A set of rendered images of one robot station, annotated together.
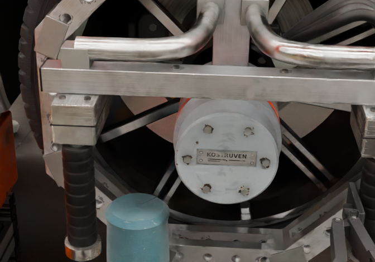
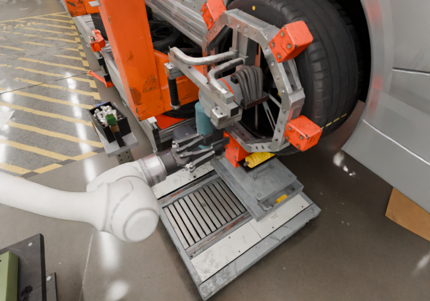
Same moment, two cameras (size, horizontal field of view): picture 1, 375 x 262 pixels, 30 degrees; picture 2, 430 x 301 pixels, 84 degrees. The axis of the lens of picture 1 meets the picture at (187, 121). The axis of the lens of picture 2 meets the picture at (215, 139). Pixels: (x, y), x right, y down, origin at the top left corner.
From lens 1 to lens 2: 0.76 m
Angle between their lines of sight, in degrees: 47
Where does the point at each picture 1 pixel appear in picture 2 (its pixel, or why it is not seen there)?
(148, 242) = (199, 115)
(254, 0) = (241, 56)
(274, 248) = (244, 142)
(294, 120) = not seen: hidden behind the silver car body
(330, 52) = (212, 82)
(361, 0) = (244, 70)
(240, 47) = not seen: hidden behind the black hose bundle
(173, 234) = not seen: hidden behind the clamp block
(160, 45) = (185, 58)
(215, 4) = (232, 52)
